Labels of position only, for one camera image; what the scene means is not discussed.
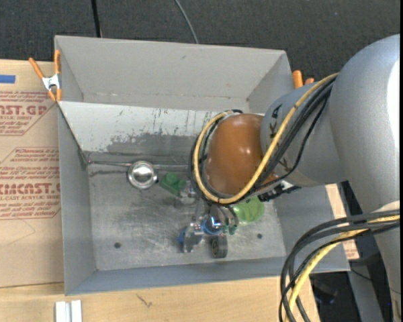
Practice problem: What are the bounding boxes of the grey metal bin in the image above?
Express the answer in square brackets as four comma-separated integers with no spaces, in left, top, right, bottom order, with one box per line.
[53,34,352,297]

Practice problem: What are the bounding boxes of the brown cardboard board red print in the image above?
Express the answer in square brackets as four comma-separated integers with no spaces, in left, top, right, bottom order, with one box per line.
[0,58,66,289]

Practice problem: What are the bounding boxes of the green toy brick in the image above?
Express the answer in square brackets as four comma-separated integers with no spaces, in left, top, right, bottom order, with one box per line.
[159,172,186,195]

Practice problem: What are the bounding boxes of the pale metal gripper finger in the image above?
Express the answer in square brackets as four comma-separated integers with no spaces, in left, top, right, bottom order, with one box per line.
[182,222,205,254]

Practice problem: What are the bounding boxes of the clear glass thing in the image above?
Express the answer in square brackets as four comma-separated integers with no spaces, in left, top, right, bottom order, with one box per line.
[178,181,198,205]

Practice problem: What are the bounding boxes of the light green round toy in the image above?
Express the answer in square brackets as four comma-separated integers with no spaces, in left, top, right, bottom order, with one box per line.
[232,196,266,227]

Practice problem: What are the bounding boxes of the black wheel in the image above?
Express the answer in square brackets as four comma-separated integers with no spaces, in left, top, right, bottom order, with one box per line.
[210,234,229,260]

